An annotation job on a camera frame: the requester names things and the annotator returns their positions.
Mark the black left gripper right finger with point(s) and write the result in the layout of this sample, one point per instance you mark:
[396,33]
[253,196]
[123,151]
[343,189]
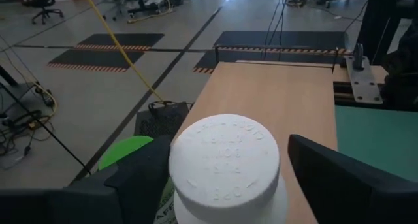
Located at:
[343,188]

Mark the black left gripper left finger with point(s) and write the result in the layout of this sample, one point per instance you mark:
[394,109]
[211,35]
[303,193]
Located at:
[137,185]

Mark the green caffeine bottle green cap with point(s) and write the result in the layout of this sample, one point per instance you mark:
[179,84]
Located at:
[124,149]

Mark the large white bottle maroon label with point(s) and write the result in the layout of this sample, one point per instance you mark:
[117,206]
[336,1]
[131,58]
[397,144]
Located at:
[225,168]

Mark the black mesh computer case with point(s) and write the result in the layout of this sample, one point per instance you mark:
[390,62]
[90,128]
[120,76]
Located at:
[156,122]

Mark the black mat with striped edge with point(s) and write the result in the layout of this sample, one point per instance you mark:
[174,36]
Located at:
[281,41]
[94,59]
[124,39]

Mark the grey office chair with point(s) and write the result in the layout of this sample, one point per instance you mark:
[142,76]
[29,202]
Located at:
[114,6]

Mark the black office chair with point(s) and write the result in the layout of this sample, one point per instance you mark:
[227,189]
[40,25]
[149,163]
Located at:
[42,2]

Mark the grey metal bracket plate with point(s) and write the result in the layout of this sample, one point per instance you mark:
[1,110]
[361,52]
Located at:
[364,83]

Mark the black frame post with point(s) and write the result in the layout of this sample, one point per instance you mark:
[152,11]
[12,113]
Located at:
[375,21]

